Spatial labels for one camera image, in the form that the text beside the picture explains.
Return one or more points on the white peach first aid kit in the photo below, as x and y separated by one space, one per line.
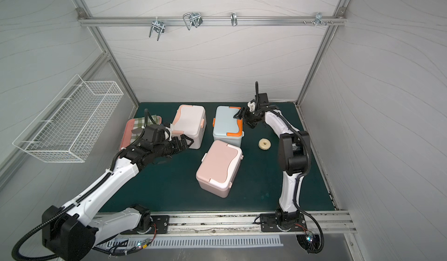
191 121

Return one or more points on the aluminium crossbar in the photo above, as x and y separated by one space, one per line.
211 21

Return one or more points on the white wire basket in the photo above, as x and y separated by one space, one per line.
67 129

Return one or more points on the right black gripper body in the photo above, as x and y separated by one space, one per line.
247 114

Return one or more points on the pink tray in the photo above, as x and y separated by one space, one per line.
126 140

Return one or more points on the blue orange first aid kit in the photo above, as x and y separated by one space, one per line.
226 127

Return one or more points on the metal hook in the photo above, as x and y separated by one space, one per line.
192 19
233 19
157 28
319 21

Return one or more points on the pink first aid kit box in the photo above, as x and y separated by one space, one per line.
218 168

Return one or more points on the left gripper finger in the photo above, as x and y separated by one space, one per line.
174 150
182 142

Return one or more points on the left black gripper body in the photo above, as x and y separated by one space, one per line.
176 145

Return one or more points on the green checkered cloth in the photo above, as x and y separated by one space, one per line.
139 124

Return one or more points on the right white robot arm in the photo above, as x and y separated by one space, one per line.
295 161

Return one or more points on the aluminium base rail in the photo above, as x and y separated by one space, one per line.
214 224

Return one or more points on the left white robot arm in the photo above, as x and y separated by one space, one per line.
70 231

